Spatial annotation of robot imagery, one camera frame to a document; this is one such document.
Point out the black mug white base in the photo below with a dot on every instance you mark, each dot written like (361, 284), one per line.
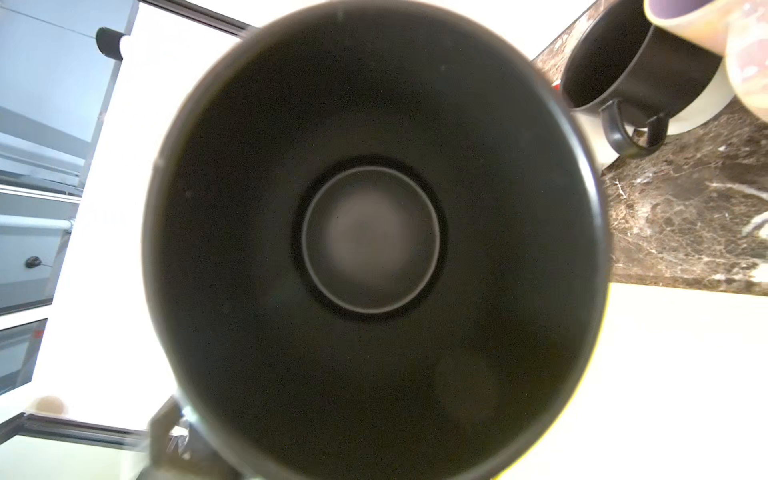
(640, 83)

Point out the yellow plastic tray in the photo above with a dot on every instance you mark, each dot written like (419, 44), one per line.
(676, 389)

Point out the black mug front row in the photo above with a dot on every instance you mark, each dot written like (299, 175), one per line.
(375, 247)

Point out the pink iridescent mug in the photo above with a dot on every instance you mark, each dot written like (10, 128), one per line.
(736, 30)

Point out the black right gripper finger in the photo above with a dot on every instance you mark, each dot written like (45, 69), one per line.
(177, 450)

